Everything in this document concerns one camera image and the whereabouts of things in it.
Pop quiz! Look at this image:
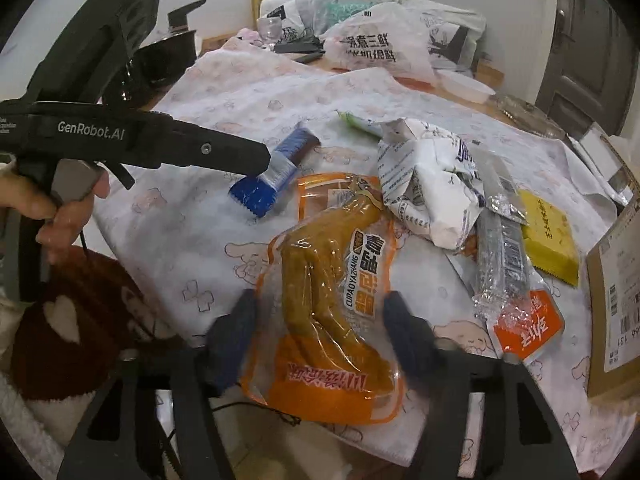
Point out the clear glass dish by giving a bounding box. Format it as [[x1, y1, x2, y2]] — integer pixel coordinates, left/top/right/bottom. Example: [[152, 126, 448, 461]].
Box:
[[495, 95, 567, 139]]

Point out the white fleece cloth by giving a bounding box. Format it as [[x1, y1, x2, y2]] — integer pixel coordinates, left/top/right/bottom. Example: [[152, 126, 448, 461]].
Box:
[[0, 360, 68, 466]]

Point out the white crumpled bag black print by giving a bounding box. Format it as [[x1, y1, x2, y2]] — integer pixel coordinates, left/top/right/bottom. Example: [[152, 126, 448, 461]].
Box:
[[400, 0, 488, 70]]

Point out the white plastic bag black print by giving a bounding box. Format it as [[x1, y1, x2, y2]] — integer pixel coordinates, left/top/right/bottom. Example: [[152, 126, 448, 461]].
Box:
[[320, 2, 439, 86]]

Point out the black cooking pot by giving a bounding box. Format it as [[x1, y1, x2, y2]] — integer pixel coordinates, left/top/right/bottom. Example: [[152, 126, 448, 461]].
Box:
[[122, 0, 208, 109]]

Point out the black slender object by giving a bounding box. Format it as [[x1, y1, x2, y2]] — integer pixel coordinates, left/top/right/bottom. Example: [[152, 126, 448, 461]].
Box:
[[272, 35, 327, 64]]

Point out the long clear snack packet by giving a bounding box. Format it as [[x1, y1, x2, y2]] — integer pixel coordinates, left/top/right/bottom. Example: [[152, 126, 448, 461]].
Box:
[[470, 147, 532, 321]]

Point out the dark grey door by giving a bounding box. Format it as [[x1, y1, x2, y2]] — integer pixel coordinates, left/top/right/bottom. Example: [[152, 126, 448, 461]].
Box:
[[535, 0, 639, 137]]

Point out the brown heart print garment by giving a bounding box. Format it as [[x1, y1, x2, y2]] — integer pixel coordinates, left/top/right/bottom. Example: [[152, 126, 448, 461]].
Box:
[[10, 247, 167, 402]]

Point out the large orange chicken feet packet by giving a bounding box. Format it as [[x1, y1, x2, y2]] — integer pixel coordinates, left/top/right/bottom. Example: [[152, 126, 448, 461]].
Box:
[[240, 172, 407, 427]]

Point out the person's left hand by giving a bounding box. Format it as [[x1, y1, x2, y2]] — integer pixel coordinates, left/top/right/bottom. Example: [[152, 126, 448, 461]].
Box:
[[0, 170, 112, 262]]

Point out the green snack packet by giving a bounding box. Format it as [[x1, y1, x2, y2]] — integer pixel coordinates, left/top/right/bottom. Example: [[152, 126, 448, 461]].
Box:
[[336, 110, 386, 139]]

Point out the small orange snack packet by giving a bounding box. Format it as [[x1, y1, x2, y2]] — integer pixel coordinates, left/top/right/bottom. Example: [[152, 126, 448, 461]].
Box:
[[487, 290, 566, 362]]

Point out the small cardboard box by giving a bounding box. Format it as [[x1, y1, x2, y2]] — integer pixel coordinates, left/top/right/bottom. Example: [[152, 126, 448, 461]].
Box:
[[472, 55, 507, 86]]

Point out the white plastic bowl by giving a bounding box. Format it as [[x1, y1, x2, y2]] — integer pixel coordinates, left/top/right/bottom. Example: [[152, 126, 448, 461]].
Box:
[[437, 69, 497, 106]]

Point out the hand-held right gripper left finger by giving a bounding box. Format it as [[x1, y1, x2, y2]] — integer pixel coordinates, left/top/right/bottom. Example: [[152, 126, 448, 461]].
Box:
[[57, 287, 258, 480]]

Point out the white pink printed tablecloth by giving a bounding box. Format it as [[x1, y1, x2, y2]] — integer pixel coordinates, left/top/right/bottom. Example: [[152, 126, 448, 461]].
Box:
[[95, 37, 632, 479]]

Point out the white box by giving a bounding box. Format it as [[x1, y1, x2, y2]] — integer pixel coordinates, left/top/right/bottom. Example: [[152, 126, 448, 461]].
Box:
[[567, 122, 634, 207]]

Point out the white bag green pattern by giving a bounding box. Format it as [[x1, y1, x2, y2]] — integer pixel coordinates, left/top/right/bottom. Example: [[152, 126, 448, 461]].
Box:
[[260, 0, 406, 43]]

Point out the white snack packet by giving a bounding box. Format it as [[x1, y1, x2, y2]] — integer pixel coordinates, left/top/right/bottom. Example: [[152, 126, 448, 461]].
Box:
[[377, 117, 488, 253]]

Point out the blue snack packet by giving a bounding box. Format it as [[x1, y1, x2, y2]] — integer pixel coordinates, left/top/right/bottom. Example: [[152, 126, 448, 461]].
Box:
[[228, 122, 321, 219]]

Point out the clear glass cup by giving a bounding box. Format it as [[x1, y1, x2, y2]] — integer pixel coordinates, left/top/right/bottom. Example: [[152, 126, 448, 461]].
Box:
[[256, 16, 284, 52]]

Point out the large cardboard box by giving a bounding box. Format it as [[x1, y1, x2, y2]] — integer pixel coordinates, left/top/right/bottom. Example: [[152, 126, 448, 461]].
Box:
[[585, 195, 640, 402]]

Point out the yellow snack packet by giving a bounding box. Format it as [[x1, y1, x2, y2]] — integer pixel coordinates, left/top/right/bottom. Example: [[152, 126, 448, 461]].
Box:
[[515, 190, 581, 288]]

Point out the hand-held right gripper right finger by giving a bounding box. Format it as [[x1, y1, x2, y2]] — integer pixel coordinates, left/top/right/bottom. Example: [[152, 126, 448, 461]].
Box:
[[382, 290, 583, 480]]

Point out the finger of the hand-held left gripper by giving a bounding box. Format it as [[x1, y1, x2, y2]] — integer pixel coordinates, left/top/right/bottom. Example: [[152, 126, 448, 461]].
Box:
[[167, 115, 273, 172]]

